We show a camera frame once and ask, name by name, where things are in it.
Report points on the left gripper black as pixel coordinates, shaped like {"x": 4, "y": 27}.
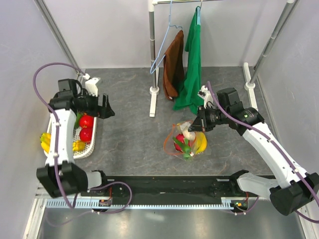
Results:
{"x": 103, "y": 111}

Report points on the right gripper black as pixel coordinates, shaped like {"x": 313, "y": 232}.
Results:
{"x": 197, "y": 125}

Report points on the white radish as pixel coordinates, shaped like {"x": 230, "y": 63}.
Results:
{"x": 184, "y": 130}

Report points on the yellow banana bunch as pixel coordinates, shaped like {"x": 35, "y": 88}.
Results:
{"x": 200, "y": 143}
{"x": 45, "y": 141}

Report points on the clear zip top bag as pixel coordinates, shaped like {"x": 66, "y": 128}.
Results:
{"x": 169, "y": 148}

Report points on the red dragon fruit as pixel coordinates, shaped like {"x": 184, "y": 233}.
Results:
{"x": 183, "y": 146}

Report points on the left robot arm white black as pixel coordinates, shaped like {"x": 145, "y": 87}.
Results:
{"x": 61, "y": 176}

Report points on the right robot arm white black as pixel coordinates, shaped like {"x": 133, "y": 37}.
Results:
{"x": 293, "y": 187}

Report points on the green t-shirt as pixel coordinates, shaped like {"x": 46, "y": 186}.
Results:
{"x": 192, "y": 81}

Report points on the white plastic basket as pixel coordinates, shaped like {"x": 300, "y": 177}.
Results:
{"x": 89, "y": 146}

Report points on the yellow corn cob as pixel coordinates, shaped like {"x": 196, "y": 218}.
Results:
{"x": 78, "y": 146}

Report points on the brown towel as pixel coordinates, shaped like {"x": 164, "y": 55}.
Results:
{"x": 173, "y": 70}

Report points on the metal clothes rack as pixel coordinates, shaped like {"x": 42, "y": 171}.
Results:
{"x": 249, "y": 78}

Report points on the blue hanger under shirt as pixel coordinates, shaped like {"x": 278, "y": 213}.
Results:
{"x": 198, "y": 13}

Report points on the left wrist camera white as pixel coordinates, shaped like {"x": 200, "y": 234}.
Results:
{"x": 91, "y": 84}

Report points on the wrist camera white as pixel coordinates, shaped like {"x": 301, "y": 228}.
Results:
{"x": 205, "y": 94}
{"x": 91, "y": 84}

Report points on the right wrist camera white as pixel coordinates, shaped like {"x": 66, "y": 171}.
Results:
{"x": 205, "y": 94}

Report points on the light blue wire hanger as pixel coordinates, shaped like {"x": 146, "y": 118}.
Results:
{"x": 162, "y": 44}

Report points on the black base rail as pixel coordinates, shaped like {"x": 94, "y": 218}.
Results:
{"x": 179, "y": 190}

